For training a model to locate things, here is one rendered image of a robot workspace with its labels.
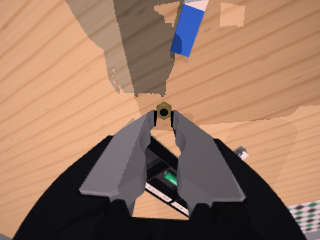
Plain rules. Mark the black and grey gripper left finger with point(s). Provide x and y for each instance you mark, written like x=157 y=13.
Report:
x=115 y=168

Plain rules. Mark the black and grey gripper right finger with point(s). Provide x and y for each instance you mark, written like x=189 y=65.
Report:
x=210 y=172

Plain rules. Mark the black rack of three labelled bins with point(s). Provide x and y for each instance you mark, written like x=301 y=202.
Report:
x=158 y=160

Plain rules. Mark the green battery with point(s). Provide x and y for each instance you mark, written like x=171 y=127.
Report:
x=171 y=177

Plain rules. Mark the brass hex nut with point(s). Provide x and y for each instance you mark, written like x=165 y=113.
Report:
x=164 y=110

